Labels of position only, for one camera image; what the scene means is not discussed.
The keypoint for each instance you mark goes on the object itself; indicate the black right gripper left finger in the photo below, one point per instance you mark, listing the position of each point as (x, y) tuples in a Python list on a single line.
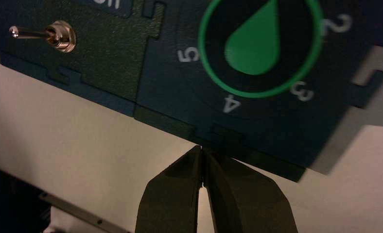
[(172, 202)]

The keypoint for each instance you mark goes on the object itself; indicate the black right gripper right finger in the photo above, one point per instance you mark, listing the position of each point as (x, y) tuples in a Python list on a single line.
[(246, 205)]

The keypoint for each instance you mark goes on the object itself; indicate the dark blue green panel box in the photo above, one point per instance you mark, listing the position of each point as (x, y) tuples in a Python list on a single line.
[(165, 83)]

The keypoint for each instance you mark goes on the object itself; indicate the green teardrop dial knob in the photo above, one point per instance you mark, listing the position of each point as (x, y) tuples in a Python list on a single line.
[(259, 48)]

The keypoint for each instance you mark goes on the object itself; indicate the grey metal rail strip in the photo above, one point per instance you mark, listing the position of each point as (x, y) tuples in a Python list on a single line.
[(82, 214)]

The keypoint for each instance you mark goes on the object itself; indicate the brass toggle switch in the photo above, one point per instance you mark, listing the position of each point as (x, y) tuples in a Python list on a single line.
[(61, 36)]

